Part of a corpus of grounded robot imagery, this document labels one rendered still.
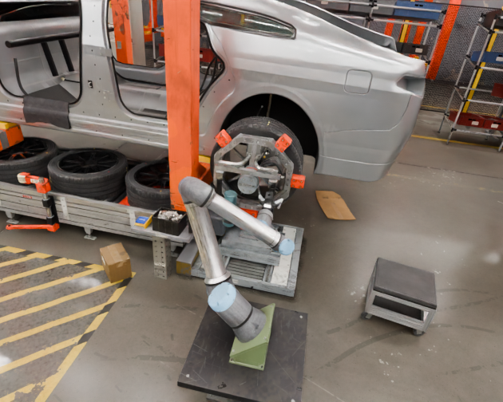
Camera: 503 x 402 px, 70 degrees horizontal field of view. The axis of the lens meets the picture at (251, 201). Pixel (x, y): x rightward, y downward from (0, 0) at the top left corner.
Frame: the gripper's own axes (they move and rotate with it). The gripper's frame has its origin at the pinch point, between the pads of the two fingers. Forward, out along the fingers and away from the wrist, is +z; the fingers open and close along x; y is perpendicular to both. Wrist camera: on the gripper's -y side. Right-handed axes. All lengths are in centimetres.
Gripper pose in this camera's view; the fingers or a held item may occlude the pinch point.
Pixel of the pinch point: (271, 195)
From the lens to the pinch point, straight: 227.9
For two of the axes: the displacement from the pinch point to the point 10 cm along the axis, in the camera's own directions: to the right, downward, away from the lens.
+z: 2.1, -4.9, 8.5
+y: -0.8, 8.6, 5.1
